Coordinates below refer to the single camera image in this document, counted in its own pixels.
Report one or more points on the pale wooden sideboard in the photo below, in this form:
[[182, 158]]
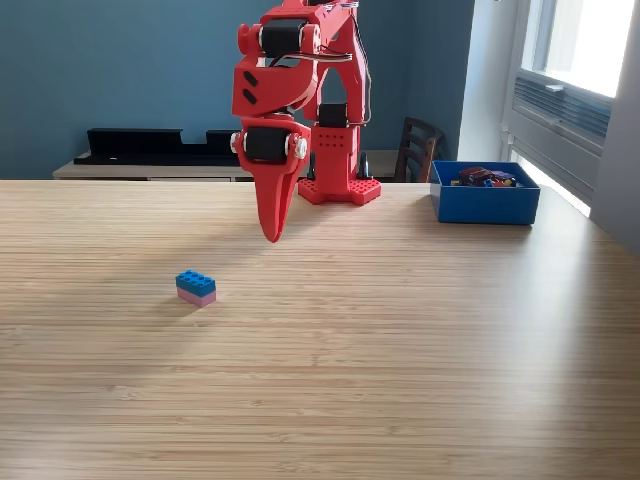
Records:
[[150, 172]]

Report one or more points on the bright window with frame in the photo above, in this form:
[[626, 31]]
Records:
[[590, 40]]

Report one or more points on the purple and pink brick stack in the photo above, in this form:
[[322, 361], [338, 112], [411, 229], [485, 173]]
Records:
[[504, 174]]

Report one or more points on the dark red toy car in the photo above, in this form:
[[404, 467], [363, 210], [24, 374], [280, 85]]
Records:
[[475, 176]]

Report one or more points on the blue and pink brick stack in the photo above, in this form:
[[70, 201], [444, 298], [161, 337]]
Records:
[[197, 290]]

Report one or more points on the grey window vent unit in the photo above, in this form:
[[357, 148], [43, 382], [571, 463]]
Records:
[[560, 130]]

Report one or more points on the dark wooden chair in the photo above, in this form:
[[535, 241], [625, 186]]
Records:
[[420, 126]]

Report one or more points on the blue plastic bin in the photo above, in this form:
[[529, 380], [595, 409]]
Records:
[[480, 205]]

